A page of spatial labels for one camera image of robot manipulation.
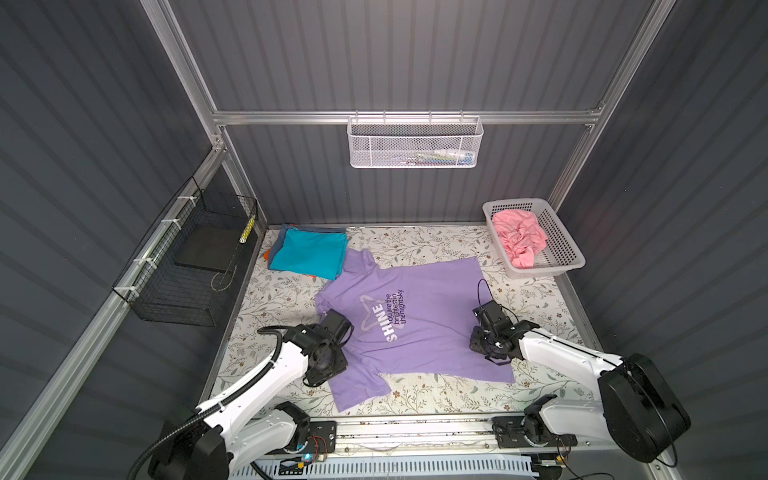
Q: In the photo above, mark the folded teal t shirt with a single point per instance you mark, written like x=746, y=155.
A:
x=316, y=254

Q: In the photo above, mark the white wire mesh wall basket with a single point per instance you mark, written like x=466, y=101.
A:
x=374, y=141

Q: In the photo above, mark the white plastic laundry basket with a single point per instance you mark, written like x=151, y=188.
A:
x=560, y=254

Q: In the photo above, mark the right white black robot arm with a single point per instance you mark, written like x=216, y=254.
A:
x=633, y=405

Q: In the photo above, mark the purple printed t shirt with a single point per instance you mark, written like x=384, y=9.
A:
x=407, y=320

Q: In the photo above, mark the black pad in wire basket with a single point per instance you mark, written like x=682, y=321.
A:
x=209, y=248

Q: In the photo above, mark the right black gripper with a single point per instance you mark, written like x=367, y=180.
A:
x=474, y=343

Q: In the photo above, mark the white ventilated cable duct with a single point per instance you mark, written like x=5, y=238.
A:
x=401, y=467

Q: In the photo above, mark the markers in white basket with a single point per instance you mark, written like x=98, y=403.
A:
x=438, y=158

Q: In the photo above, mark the pink crumpled t shirt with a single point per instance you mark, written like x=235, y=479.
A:
x=521, y=236

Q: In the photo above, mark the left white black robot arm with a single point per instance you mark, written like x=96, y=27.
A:
x=223, y=434

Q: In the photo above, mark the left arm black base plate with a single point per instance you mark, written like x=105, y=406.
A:
x=317, y=437

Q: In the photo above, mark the folded blue grey t shirt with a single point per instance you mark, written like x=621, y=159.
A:
x=279, y=242

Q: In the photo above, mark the black wire wall basket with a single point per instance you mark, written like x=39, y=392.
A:
x=158, y=290

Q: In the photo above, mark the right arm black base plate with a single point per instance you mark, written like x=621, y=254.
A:
x=518, y=431

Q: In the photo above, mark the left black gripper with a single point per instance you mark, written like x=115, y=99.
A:
x=319, y=377

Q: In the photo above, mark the yellow marker pen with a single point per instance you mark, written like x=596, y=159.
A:
x=246, y=232

